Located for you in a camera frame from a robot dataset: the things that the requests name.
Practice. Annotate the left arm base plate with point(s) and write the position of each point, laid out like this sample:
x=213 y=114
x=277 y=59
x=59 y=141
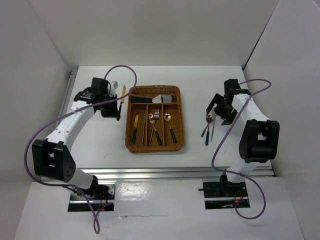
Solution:
x=104 y=200

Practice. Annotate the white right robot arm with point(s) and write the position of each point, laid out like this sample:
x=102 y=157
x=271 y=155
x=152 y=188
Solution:
x=259 y=141

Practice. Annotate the silver cake server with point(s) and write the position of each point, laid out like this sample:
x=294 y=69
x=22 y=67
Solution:
x=163 y=99

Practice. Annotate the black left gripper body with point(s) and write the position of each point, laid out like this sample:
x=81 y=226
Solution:
x=109 y=109

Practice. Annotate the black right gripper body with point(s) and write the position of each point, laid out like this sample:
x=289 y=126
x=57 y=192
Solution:
x=224 y=109

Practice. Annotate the black handled metal spatula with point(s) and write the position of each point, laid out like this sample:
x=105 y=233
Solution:
x=145 y=99

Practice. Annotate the silver table knife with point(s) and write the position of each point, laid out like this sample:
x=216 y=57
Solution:
x=143 y=129

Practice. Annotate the gold knife green handle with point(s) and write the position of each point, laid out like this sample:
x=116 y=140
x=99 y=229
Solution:
x=121 y=102
x=134 y=127

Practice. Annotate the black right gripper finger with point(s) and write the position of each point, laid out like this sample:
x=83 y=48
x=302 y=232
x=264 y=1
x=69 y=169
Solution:
x=216 y=101
x=228 y=117

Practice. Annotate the aluminium table rail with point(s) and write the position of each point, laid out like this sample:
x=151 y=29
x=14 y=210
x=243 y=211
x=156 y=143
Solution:
x=158 y=173

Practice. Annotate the silver fork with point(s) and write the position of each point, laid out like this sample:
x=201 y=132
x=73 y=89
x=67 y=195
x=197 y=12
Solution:
x=153 y=117

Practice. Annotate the brown wicker cutlery tray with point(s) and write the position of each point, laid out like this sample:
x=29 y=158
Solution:
x=177 y=121

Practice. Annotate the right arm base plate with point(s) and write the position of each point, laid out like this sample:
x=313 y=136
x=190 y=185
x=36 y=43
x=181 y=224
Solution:
x=217 y=196

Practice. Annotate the silver spoon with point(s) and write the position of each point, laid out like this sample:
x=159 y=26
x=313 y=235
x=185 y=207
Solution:
x=213 y=124

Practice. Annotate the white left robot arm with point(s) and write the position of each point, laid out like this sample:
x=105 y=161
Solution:
x=52 y=156

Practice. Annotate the gold fork green handle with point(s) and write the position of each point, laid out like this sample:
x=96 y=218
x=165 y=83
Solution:
x=157 y=136

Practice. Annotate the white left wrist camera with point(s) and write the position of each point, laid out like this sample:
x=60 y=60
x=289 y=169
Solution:
x=113 y=87

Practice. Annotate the gold spoon green handle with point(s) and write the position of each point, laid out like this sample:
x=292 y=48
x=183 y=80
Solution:
x=167 y=118
x=209 y=119

